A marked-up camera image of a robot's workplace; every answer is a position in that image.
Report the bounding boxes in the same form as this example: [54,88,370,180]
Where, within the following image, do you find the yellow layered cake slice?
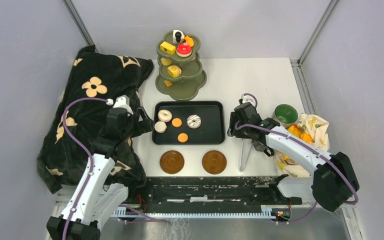
[159,41,177,55]

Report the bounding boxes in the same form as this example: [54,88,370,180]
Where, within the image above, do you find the patterned white yellow cloth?
[275,113,330,178]

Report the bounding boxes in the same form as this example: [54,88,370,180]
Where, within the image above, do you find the yellow cream cupcake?
[160,57,173,66]

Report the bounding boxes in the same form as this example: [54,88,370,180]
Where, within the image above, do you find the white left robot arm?
[46,95,138,240]

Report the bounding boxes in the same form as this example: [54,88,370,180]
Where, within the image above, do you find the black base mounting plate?
[125,176,303,206]

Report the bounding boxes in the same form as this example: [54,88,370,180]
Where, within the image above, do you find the black floral plush blanket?
[36,45,154,194]

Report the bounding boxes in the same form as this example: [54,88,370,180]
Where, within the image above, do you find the round tan biscuit lower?
[177,133,189,143]

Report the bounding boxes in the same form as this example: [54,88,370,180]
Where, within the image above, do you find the red glazed donut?
[176,42,192,58]

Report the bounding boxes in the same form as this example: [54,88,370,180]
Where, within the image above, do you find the brown wooden coaster right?
[202,150,227,175]

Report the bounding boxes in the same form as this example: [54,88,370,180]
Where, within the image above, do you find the grey mug white inside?
[252,140,275,157]

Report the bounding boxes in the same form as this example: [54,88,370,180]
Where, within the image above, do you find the round tan biscuit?
[171,117,183,128]
[177,133,189,143]

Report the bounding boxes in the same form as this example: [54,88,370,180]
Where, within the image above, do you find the steel tongs white handle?
[238,138,253,173]

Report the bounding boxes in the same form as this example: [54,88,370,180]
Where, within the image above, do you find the brown wooden coaster left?
[159,150,185,175]

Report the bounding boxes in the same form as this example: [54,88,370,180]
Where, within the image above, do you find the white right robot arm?
[227,99,360,212]

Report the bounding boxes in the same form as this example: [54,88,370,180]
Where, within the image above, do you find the yellow swirl roll cake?
[167,65,182,78]

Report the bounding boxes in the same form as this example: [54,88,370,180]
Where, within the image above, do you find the rectangular tan cracker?
[163,80,173,88]

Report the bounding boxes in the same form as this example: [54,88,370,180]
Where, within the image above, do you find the black rectangular tray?
[152,100,226,145]

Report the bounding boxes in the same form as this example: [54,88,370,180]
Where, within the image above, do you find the orange fish-shaped pastry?
[183,35,195,48]

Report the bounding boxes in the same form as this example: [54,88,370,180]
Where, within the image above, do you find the green three-tier serving stand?
[155,30,207,101]

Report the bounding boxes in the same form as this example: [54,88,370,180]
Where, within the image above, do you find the white round cake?
[154,121,167,134]

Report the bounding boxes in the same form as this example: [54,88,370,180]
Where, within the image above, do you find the white cake block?
[172,30,185,44]

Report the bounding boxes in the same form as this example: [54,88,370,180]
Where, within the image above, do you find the round tan biscuit upper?
[171,117,183,128]

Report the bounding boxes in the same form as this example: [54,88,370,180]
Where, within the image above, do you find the white glazed donut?
[157,109,173,123]
[186,114,202,129]

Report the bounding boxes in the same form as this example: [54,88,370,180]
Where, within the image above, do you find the brown wooden coaster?
[159,150,185,175]
[202,150,227,175]

